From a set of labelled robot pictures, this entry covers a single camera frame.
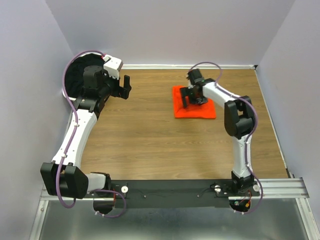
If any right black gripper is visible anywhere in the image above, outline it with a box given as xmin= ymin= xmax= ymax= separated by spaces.
xmin=179 ymin=86 xmax=208 ymax=108

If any orange t-shirt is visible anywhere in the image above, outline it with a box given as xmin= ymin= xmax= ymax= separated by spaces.
xmin=171 ymin=85 xmax=217 ymax=119

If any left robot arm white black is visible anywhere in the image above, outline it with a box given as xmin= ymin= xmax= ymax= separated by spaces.
xmin=40 ymin=65 xmax=132 ymax=199

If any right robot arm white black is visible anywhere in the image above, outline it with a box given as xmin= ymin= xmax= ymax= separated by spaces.
xmin=179 ymin=68 xmax=258 ymax=196

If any black garment in basket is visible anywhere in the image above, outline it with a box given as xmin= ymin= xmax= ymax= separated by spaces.
xmin=64 ymin=53 xmax=104 ymax=98

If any white laundry basket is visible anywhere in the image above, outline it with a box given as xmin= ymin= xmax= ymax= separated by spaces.
xmin=62 ymin=50 xmax=106 ymax=100

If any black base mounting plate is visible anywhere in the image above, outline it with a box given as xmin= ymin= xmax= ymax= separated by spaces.
xmin=85 ymin=179 xmax=260 ymax=215

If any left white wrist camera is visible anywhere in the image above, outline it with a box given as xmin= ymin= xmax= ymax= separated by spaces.
xmin=102 ymin=54 xmax=123 ymax=80

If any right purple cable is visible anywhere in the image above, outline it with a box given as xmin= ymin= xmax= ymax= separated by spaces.
xmin=189 ymin=61 xmax=264 ymax=216

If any aluminium rail frame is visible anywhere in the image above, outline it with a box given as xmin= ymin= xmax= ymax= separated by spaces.
xmin=28 ymin=63 xmax=320 ymax=240

